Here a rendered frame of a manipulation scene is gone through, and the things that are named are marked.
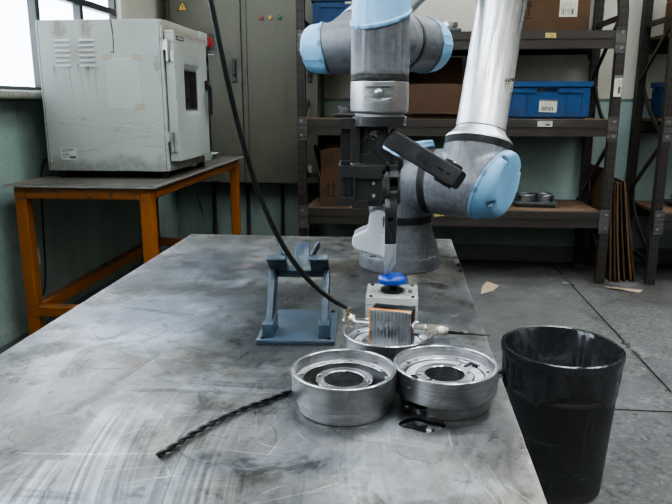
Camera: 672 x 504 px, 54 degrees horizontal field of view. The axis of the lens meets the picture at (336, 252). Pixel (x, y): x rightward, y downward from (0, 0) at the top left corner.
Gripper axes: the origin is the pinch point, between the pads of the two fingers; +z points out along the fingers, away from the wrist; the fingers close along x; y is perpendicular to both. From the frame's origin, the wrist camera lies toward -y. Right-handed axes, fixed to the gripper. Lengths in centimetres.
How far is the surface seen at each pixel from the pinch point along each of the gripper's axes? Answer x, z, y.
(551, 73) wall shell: -379, -41, -100
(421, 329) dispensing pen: 17.4, 3.1, -3.6
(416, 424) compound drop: 30.4, 8.0, -2.9
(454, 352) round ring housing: 19.6, 4.8, -7.1
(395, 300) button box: 3.5, 4.0, -0.6
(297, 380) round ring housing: 29.6, 4.4, 8.6
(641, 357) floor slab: -197, 88, -109
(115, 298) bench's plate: -7.2, 8.3, 43.1
